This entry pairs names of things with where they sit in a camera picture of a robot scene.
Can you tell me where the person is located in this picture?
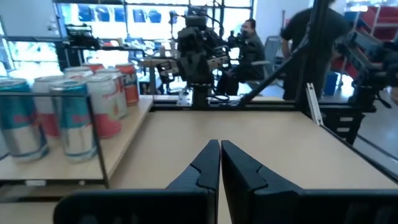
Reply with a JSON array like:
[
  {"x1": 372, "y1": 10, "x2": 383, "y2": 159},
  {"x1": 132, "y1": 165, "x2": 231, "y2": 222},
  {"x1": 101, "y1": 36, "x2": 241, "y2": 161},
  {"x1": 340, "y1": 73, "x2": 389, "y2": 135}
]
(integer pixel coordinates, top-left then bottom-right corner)
[
  {"x1": 217, "y1": 18, "x2": 267, "y2": 96},
  {"x1": 279, "y1": 0, "x2": 351, "y2": 100}
]

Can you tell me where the wooden shelf with black frame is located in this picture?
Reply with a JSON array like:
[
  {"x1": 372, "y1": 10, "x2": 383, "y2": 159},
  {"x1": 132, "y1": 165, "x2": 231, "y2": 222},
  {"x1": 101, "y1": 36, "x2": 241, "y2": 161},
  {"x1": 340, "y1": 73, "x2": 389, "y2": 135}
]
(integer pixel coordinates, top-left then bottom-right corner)
[{"x1": 0, "y1": 91, "x2": 155, "y2": 189}]

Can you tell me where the silver mounting plate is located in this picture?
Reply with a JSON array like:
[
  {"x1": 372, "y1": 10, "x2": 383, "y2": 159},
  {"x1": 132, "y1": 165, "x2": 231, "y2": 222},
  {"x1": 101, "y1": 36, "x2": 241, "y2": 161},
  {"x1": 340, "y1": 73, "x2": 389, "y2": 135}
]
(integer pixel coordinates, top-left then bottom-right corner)
[{"x1": 176, "y1": 90, "x2": 194, "y2": 107}]

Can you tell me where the red Fanta can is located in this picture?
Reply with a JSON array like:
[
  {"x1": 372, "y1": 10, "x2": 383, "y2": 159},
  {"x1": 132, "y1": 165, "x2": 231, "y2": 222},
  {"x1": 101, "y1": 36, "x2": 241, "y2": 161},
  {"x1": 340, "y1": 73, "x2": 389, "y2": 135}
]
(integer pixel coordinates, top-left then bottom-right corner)
[
  {"x1": 82, "y1": 62, "x2": 106, "y2": 73},
  {"x1": 114, "y1": 63, "x2": 141, "y2": 107}
]

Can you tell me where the silver aluminium bar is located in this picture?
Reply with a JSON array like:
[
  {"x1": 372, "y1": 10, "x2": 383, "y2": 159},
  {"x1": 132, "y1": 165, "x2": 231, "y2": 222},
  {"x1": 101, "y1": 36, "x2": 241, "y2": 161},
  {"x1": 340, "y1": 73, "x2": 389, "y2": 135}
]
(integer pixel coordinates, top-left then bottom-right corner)
[{"x1": 305, "y1": 82, "x2": 325, "y2": 127}]

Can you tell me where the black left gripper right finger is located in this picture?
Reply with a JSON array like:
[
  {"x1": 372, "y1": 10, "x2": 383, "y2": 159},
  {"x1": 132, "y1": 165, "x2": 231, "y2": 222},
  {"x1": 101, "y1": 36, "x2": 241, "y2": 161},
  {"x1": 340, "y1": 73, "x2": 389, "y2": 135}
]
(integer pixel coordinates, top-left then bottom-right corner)
[{"x1": 220, "y1": 139, "x2": 398, "y2": 224}]

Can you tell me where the blue bin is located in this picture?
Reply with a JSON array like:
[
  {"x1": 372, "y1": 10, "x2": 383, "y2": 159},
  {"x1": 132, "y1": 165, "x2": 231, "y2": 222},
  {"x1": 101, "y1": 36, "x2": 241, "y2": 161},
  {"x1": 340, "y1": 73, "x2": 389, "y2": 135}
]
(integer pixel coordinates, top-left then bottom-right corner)
[{"x1": 323, "y1": 70, "x2": 340, "y2": 96}]

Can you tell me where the black background machine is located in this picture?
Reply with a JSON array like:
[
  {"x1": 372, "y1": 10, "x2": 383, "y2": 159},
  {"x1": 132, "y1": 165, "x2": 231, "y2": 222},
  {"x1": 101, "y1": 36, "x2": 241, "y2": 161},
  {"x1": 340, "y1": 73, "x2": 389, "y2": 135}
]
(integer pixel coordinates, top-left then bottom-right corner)
[
  {"x1": 63, "y1": 23, "x2": 105, "y2": 50},
  {"x1": 337, "y1": 30, "x2": 398, "y2": 114}
]

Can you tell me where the grey office chair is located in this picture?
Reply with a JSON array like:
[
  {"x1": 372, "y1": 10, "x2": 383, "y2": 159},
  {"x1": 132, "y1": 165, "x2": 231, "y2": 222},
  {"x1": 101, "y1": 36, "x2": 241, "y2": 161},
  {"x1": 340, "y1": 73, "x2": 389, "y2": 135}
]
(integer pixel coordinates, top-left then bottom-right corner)
[{"x1": 251, "y1": 35, "x2": 282, "y2": 91}]

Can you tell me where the red shelf rack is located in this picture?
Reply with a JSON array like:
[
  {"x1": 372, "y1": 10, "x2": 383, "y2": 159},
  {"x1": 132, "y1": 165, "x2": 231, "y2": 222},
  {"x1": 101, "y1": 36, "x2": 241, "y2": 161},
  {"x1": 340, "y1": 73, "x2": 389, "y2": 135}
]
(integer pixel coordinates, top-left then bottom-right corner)
[{"x1": 349, "y1": 4, "x2": 398, "y2": 43}]

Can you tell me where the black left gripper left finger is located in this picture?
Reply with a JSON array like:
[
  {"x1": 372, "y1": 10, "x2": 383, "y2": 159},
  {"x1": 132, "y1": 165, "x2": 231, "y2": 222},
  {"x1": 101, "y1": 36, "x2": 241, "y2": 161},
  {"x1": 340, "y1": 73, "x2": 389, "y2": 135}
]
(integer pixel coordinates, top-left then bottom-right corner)
[{"x1": 53, "y1": 139, "x2": 221, "y2": 224}]

